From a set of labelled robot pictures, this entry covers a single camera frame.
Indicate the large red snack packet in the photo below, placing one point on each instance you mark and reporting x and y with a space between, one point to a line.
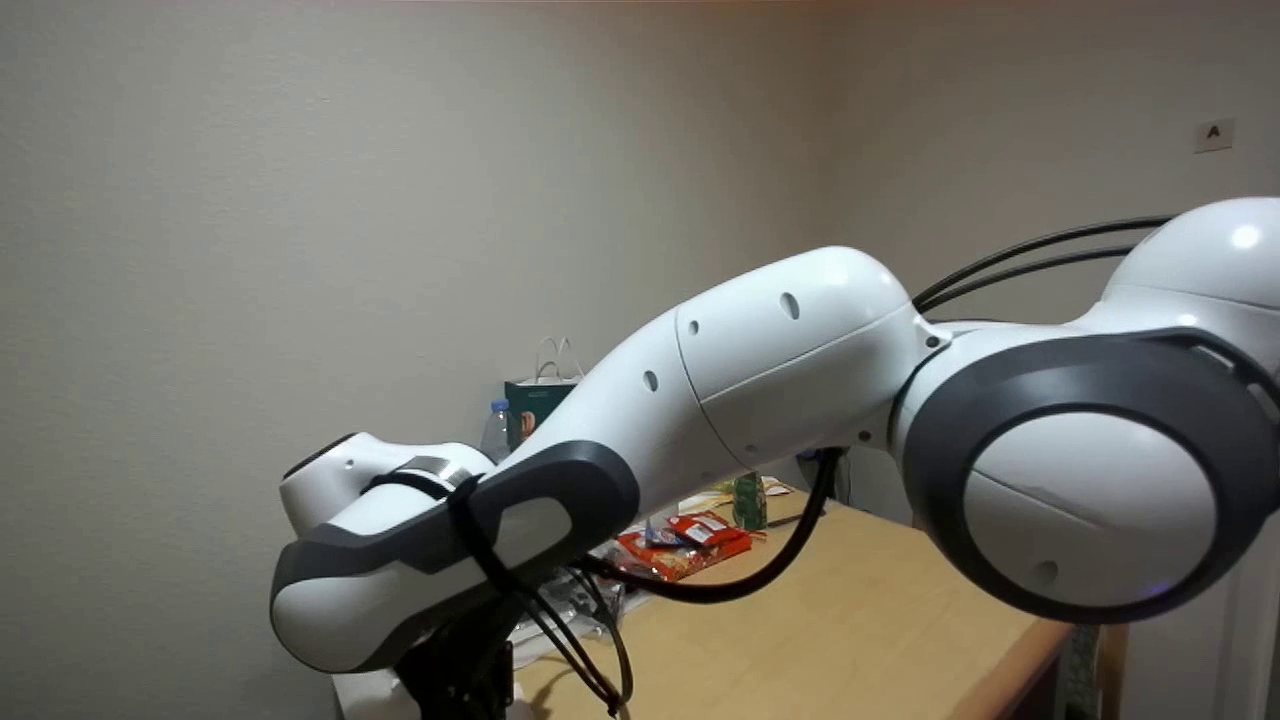
680 558

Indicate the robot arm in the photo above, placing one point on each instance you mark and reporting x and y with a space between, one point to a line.
800 360

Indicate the green gift bag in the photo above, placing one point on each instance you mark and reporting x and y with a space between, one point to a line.
535 405

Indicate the small red snack packet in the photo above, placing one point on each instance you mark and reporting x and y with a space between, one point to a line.
704 527

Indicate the green drink can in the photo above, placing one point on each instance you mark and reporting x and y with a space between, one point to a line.
749 502

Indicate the clear plastic bag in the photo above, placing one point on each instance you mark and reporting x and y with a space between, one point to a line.
585 610

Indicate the clear plastic water bottle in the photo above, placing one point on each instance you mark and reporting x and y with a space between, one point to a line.
497 435

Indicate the white wall plate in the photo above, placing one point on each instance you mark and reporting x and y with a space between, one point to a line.
1213 136

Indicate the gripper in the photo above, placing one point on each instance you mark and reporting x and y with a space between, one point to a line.
455 675

